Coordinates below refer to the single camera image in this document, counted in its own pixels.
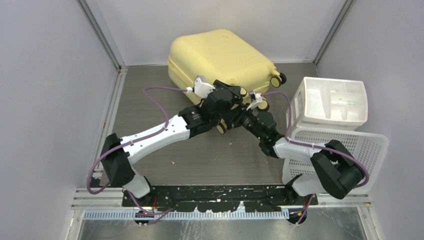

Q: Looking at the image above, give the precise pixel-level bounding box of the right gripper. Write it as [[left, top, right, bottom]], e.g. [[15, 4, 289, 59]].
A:
[[222, 103, 265, 141]]

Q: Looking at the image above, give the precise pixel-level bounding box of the yellow hard-shell suitcase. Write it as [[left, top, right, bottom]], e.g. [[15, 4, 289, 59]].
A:
[[167, 29, 287, 131]]

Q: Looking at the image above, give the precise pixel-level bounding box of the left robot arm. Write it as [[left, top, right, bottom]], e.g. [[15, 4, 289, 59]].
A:
[[99, 77, 248, 207]]

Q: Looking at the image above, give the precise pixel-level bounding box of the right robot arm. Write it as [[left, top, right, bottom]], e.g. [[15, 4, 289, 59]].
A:
[[232, 110, 370, 205]]

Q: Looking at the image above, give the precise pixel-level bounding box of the white divided organizer tray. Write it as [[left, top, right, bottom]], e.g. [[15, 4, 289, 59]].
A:
[[286, 77, 369, 131]]

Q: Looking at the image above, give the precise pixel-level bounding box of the white perforated plastic basket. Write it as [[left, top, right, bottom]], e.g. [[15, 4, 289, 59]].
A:
[[291, 127, 389, 195]]

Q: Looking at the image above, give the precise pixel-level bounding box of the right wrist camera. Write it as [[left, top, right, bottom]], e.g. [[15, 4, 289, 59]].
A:
[[245, 91, 264, 111]]

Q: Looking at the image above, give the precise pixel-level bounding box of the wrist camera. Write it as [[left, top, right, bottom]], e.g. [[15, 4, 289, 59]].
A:
[[245, 91, 264, 111], [186, 75, 216, 99]]

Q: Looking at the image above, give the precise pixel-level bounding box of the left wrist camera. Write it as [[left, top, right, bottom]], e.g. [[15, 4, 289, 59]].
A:
[[186, 75, 216, 99]]

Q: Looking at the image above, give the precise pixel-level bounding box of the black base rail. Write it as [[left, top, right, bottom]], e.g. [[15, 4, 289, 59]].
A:
[[122, 184, 318, 213]]

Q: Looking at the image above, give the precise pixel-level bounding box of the slotted metal cable duct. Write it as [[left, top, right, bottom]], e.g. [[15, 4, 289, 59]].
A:
[[82, 208, 290, 221]]

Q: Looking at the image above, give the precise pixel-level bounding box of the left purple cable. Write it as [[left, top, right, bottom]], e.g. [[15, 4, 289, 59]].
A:
[[86, 86, 190, 227]]

